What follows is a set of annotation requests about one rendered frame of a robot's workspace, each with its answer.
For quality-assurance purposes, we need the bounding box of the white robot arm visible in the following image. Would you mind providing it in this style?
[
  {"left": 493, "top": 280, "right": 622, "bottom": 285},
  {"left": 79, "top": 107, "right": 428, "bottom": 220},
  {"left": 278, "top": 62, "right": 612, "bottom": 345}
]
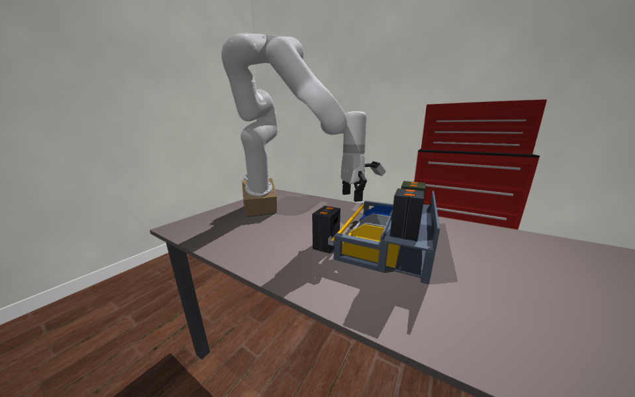
[{"left": 222, "top": 34, "right": 367, "bottom": 197}]

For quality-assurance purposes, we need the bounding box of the yellow vertical bar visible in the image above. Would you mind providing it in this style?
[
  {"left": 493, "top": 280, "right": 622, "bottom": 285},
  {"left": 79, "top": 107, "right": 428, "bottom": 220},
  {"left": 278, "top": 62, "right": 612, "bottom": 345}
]
[{"left": 338, "top": 204, "right": 364, "bottom": 234}]

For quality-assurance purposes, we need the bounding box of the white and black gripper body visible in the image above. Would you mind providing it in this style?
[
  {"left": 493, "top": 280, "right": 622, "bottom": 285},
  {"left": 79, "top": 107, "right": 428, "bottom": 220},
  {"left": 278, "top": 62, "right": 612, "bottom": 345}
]
[{"left": 341, "top": 153, "right": 365, "bottom": 184}]

